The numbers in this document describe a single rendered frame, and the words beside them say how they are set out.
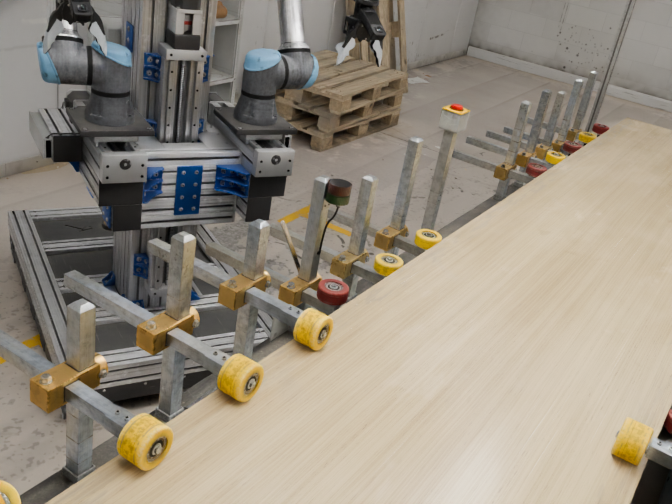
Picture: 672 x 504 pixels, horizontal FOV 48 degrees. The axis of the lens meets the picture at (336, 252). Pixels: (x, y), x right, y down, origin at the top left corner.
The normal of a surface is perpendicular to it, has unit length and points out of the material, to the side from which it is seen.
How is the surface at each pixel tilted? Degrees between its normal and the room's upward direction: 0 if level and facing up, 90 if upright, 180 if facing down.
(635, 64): 90
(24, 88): 90
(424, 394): 0
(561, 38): 90
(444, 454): 0
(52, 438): 0
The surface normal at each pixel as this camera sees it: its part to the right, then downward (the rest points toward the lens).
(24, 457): 0.16, -0.88
